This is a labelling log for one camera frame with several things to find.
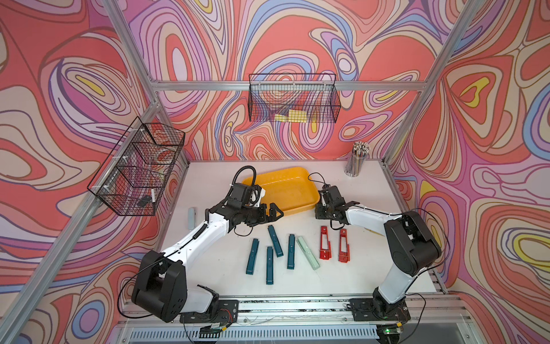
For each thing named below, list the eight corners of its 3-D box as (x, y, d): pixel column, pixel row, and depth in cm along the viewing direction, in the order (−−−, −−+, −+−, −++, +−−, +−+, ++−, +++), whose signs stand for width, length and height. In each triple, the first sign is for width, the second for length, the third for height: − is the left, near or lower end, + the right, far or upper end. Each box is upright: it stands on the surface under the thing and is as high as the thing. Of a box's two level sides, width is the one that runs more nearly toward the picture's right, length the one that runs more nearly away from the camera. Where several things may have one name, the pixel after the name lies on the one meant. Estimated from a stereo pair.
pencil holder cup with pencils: (346, 177, 115) (356, 151, 101) (343, 167, 120) (352, 141, 105) (359, 177, 115) (371, 151, 101) (356, 167, 120) (366, 141, 105)
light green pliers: (313, 271, 84) (314, 269, 82) (295, 240, 92) (296, 237, 90) (319, 267, 85) (320, 265, 83) (301, 237, 93) (301, 234, 91)
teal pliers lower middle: (266, 285, 80) (266, 283, 79) (266, 248, 89) (266, 246, 88) (274, 284, 80) (274, 283, 79) (273, 248, 90) (273, 246, 88)
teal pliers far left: (246, 274, 83) (245, 272, 81) (253, 240, 92) (253, 238, 90) (252, 275, 83) (251, 273, 81) (259, 241, 92) (258, 239, 90)
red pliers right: (338, 261, 87) (339, 259, 85) (339, 230, 96) (340, 228, 94) (348, 263, 86) (349, 262, 85) (348, 232, 95) (350, 230, 94)
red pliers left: (319, 258, 87) (320, 256, 85) (320, 227, 96) (321, 225, 95) (330, 260, 87) (331, 258, 85) (330, 229, 96) (331, 226, 94)
